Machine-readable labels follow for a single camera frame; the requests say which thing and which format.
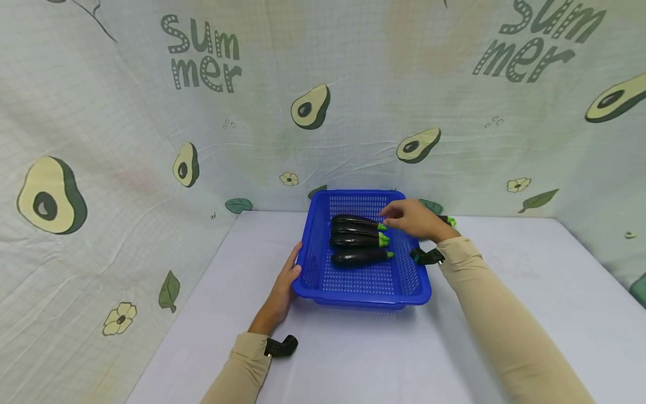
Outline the person's left hand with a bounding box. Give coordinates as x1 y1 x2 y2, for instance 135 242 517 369
248 241 303 336

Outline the person's right hand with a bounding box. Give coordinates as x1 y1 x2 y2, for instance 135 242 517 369
379 199 461 244

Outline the blue plastic basket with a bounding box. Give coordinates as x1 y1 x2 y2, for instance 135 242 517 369
292 189 433 311

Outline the person's right forearm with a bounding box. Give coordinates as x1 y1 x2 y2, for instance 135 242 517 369
436 236 596 404

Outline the person's left forearm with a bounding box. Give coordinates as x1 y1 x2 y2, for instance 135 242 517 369
200 332 273 404

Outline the black wrist band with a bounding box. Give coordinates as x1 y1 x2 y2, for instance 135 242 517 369
264 335 298 359
409 247 446 266

